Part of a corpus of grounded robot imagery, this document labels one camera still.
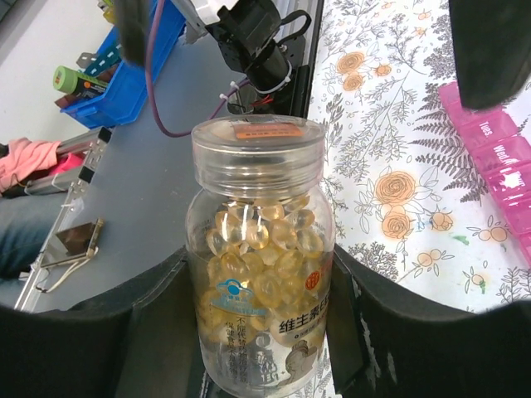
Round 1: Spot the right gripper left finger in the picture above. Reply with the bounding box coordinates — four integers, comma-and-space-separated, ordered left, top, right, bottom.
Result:
1, 250, 204, 397

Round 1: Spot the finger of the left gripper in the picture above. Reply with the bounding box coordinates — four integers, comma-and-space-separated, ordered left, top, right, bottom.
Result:
449, 0, 530, 110
114, 0, 149, 66

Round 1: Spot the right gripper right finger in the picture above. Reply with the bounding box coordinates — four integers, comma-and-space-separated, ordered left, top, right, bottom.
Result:
327, 247, 530, 397

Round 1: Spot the pink weekly pill organizer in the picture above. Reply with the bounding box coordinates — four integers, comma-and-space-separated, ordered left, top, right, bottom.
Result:
438, 82, 530, 260

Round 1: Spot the clear bottle of yellow pills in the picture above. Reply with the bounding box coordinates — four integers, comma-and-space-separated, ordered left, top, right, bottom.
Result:
186, 115, 335, 397

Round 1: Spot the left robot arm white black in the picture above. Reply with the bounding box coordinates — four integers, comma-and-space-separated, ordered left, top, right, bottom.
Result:
114, 1, 530, 110

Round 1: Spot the blue plastic storage bin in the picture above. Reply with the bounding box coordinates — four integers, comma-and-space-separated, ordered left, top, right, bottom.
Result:
61, 1, 186, 129

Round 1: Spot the green tape roll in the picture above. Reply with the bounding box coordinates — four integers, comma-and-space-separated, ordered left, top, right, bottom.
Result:
53, 66, 108, 95

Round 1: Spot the floral table mat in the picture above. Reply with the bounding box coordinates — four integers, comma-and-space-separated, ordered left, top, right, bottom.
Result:
309, 1, 530, 312

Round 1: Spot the pink cloth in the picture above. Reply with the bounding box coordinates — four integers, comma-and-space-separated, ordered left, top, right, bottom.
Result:
1, 138, 85, 196

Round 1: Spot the smartphone with cord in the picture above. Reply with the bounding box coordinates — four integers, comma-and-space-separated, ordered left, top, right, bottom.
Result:
40, 218, 105, 269

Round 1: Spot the aluminium frame rail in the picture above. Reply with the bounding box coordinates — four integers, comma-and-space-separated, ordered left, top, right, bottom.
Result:
14, 127, 113, 312

